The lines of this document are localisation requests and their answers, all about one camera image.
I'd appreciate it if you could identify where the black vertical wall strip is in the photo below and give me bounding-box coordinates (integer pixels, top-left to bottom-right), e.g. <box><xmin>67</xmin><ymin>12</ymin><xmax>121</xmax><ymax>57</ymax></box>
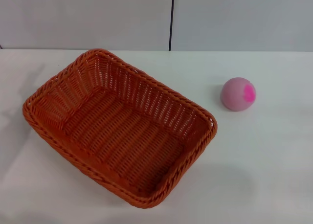
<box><xmin>168</xmin><ymin>0</ymin><xmax>176</xmax><ymax>51</ymax></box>

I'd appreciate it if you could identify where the pink toy peach ball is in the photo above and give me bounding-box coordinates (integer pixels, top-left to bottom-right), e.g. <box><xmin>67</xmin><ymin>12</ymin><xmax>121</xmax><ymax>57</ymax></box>
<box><xmin>220</xmin><ymin>77</ymin><xmax>257</xmax><ymax>112</ymax></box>

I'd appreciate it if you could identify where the orange woven plastic basket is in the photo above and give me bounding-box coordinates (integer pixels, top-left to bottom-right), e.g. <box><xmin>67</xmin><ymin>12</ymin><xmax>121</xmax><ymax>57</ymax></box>
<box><xmin>22</xmin><ymin>48</ymin><xmax>218</xmax><ymax>209</ymax></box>

